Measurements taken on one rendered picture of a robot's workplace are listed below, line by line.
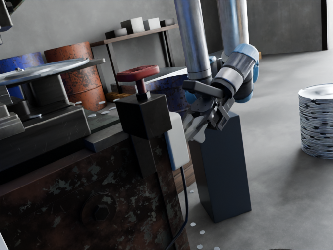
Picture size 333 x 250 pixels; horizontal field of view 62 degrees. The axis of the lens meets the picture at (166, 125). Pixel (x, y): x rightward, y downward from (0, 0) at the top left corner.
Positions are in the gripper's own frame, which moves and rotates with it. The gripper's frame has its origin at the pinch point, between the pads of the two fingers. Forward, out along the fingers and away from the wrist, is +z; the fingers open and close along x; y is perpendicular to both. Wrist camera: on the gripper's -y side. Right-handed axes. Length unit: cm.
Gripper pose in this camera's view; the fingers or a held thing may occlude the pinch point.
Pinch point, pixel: (181, 138)
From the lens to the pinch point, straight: 71.6
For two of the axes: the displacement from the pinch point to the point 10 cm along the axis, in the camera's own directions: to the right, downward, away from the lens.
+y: 5.6, 6.2, 5.5
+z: -5.6, 7.7, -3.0
